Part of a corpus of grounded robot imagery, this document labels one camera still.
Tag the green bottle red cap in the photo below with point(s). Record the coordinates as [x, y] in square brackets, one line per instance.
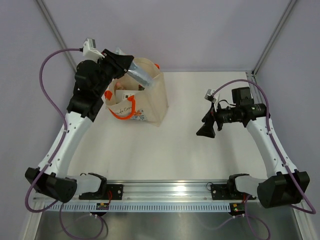
[141, 88]

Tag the canvas bag orange handles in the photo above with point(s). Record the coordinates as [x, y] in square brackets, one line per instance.
[149, 105]

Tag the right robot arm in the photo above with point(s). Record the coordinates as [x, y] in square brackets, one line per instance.
[284, 184]

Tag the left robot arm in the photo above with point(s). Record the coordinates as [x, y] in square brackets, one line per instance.
[92, 79]

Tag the peach bottle pink cap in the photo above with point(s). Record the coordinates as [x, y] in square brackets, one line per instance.
[119, 86]

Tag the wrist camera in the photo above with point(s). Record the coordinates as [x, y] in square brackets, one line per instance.
[89, 50]
[212, 97]

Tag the white slotted cable duct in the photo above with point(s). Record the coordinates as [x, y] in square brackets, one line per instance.
[143, 207]

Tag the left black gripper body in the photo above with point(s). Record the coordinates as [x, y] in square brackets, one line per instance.
[110, 70]

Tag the white bottle black cap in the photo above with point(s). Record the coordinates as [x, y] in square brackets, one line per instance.
[125, 94]

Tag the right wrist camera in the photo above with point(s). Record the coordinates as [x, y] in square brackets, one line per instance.
[212, 97]

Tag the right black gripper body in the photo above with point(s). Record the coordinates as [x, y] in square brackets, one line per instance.
[224, 115]

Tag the aluminium mounting rail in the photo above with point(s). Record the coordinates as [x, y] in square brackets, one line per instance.
[150, 191]

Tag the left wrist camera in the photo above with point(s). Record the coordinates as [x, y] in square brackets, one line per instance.
[89, 50]

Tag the silver tube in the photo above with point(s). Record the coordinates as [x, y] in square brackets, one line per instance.
[136, 77]

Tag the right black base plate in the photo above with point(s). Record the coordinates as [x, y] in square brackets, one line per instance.
[221, 192]

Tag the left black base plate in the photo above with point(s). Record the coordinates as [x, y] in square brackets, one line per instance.
[105, 192]

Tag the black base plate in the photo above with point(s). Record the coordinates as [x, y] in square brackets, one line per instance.
[105, 192]
[221, 192]

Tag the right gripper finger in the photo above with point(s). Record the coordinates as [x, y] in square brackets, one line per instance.
[207, 130]
[210, 115]

